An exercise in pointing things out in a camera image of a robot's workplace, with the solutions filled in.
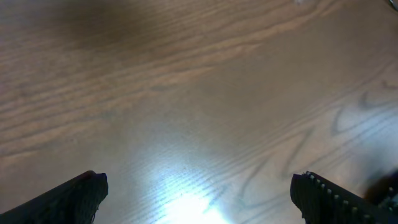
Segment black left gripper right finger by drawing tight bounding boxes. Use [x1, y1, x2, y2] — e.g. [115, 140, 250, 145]
[290, 171, 397, 224]

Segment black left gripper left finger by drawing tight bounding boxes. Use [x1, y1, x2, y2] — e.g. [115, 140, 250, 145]
[1, 170, 108, 224]

